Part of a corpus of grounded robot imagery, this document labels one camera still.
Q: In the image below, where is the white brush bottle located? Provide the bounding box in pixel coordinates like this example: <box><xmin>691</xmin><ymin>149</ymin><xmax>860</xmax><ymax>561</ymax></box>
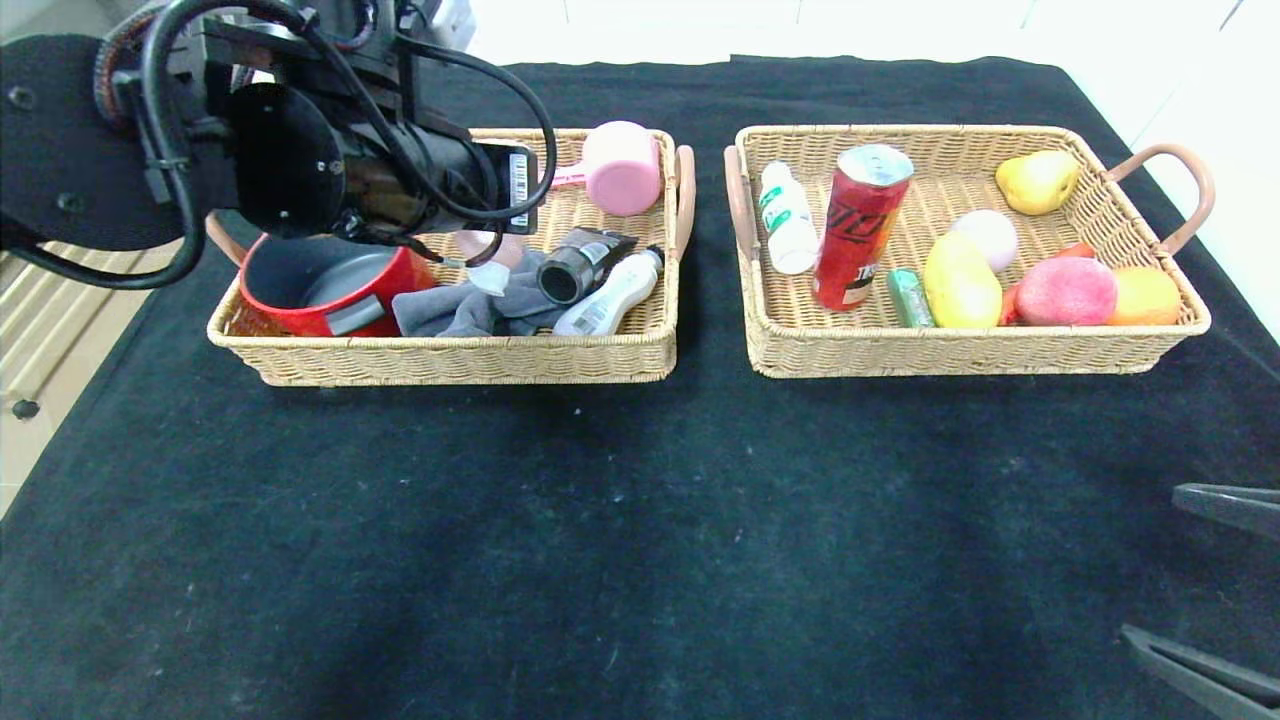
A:
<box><xmin>552</xmin><ymin>247</ymin><xmax>667</xmax><ymax>338</ymax></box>

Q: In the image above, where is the black cosmetic tube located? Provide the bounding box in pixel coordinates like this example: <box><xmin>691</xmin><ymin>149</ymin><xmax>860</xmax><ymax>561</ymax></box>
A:
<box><xmin>537</xmin><ymin>228</ymin><xmax>639</xmax><ymax>306</ymax></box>

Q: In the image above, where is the pink squeeze bottle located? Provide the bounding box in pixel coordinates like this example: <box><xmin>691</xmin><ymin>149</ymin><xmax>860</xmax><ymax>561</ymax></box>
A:
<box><xmin>455</xmin><ymin>231</ymin><xmax>527</xmax><ymax>299</ymax></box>

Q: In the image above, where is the white milk drink bottle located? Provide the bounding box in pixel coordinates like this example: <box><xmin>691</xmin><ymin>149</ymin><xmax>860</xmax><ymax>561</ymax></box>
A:
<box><xmin>758</xmin><ymin>160</ymin><xmax>821</xmax><ymax>275</ymax></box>

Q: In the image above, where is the red drink can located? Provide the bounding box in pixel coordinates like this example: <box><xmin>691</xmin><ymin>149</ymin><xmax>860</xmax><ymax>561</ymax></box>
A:
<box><xmin>812</xmin><ymin>145</ymin><xmax>916</xmax><ymax>312</ymax></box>

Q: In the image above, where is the red peach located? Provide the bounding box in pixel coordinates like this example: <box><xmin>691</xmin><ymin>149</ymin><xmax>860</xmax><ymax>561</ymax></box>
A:
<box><xmin>1015</xmin><ymin>257</ymin><xmax>1119</xmax><ymax>327</ymax></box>

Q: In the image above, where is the wicker basket with kitchenware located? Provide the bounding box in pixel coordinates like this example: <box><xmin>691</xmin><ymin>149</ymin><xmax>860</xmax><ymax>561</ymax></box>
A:
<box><xmin>205</xmin><ymin>127</ymin><xmax>696</xmax><ymax>388</ymax></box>

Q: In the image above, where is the wicker basket with food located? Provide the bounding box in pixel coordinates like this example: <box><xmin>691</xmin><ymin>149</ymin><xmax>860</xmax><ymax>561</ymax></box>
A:
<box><xmin>724</xmin><ymin>124</ymin><xmax>1217</xmax><ymax>379</ymax></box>

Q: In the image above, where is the black tablecloth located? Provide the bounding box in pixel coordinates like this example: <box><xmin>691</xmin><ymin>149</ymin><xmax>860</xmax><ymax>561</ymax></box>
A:
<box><xmin>0</xmin><ymin>55</ymin><xmax>1280</xmax><ymax>720</ymax></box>

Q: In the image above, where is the grey cloth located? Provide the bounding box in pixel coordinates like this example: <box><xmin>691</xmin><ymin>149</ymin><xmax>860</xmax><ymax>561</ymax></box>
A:
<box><xmin>392</xmin><ymin>250</ymin><xmax>576</xmax><ymax>339</ymax></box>

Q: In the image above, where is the pink plastic cup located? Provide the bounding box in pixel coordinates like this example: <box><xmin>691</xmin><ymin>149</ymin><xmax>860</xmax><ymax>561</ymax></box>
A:
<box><xmin>548</xmin><ymin>121</ymin><xmax>663</xmax><ymax>217</ymax></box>

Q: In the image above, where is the green candy pack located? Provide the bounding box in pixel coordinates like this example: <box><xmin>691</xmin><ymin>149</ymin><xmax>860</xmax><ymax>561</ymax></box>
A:
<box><xmin>888</xmin><ymin>268</ymin><xmax>936</xmax><ymax>329</ymax></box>

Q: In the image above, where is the red cooking pot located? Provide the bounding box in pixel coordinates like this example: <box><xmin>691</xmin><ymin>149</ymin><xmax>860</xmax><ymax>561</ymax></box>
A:
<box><xmin>238</xmin><ymin>232</ymin><xmax>439</xmax><ymax>338</ymax></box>

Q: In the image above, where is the yellow mango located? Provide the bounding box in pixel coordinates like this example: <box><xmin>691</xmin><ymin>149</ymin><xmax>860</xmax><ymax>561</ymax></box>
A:
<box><xmin>922</xmin><ymin>232</ymin><xmax>1004</xmax><ymax>329</ymax></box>

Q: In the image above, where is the pale pink round fruit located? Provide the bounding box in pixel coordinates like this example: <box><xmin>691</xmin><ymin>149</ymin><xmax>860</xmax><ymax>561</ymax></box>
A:
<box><xmin>950</xmin><ymin>210</ymin><xmax>1019</xmax><ymax>273</ymax></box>

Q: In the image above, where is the yellow pear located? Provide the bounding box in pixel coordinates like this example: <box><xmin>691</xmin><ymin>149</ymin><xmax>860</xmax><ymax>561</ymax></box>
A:
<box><xmin>995</xmin><ymin>150</ymin><xmax>1082</xmax><ymax>217</ymax></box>

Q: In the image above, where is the orange fruit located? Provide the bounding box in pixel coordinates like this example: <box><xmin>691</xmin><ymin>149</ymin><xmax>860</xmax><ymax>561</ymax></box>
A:
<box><xmin>1108</xmin><ymin>266</ymin><xmax>1183</xmax><ymax>327</ymax></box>

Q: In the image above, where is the wooden rack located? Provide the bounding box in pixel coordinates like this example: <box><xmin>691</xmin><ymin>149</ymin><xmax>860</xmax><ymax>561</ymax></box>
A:
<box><xmin>0</xmin><ymin>240</ymin><xmax>151</xmax><ymax>421</ymax></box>

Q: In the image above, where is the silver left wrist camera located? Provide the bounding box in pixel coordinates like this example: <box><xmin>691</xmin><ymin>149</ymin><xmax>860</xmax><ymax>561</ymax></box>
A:
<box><xmin>425</xmin><ymin>0</ymin><xmax>476</xmax><ymax>51</ymax></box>

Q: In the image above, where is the black cable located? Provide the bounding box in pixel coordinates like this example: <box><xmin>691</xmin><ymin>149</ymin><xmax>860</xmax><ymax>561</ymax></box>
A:
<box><xmin>0</xmin><ymin>0</ymin><xmax>559</xmax><ymax>291</ymax></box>

